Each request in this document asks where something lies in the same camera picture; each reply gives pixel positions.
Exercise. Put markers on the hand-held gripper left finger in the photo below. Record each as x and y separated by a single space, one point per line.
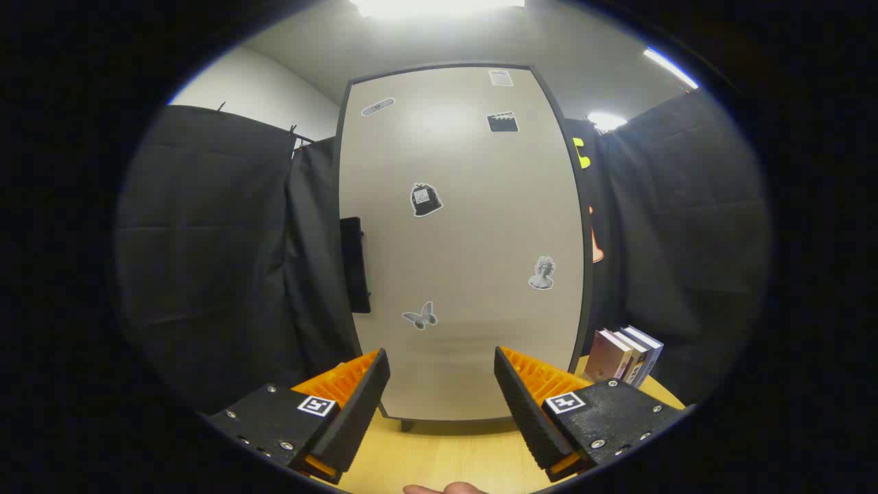
357 412

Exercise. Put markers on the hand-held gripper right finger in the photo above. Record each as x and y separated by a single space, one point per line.
525 412

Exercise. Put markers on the dark gray cabinet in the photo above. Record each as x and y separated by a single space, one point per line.
407 425

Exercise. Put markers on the white spine book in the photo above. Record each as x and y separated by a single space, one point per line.
634 360

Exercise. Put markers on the blue white book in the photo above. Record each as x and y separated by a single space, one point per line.
650 357

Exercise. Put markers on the black backdrop cloth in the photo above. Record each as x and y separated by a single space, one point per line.
206 240

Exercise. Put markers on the small ceiling light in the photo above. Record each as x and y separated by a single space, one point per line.
607 121

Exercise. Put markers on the long ceiling tube light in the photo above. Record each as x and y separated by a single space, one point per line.
669 66

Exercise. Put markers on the large ceiling light panel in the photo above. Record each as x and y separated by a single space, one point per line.
439 5

